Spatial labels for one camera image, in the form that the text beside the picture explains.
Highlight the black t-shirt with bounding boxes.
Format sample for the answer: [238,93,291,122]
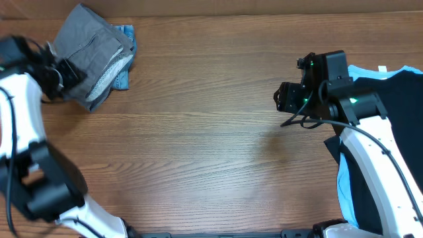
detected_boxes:
[325,71,422,235]

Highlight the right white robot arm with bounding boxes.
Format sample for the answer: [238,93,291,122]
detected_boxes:
[274,80,422,237]

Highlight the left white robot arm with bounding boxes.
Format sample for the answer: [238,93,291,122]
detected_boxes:
[1,60,138,237]

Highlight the light blue t-shirt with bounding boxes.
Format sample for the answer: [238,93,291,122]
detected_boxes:
[332,65,422,228]

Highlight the folded blue denim shorts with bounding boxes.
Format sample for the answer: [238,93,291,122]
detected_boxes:
[112,25,137,91]

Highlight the grey cotton shorts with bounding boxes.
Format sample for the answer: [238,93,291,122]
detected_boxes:
[53,4,135,112]

